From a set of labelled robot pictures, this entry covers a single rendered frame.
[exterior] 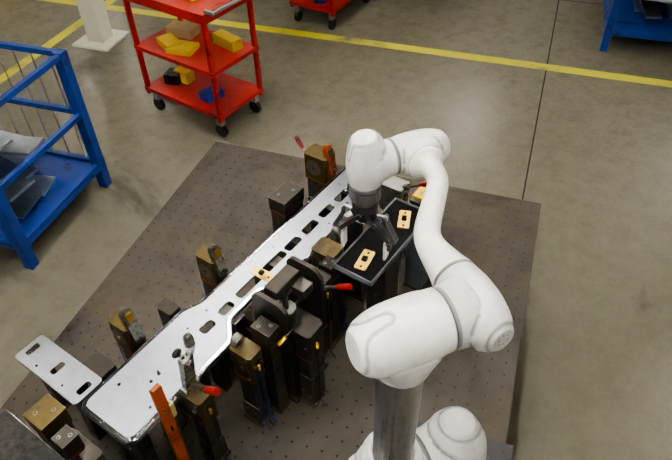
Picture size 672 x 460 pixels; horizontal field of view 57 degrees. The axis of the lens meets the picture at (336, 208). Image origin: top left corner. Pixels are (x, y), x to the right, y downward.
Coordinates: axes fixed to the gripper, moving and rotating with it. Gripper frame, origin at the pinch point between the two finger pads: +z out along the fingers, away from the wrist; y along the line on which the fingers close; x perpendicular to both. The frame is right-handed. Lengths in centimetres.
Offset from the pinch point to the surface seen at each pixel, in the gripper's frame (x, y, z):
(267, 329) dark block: 32.6, 15.9, 9.1
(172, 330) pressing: 38, 48, 21
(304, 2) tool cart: -346, 209, 101
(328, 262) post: 0.6, 12.3, 11.1
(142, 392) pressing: 59, 43, 21
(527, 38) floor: -395, 19, 121
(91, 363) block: 57, 64, 23
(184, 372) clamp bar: 57, 26, 4
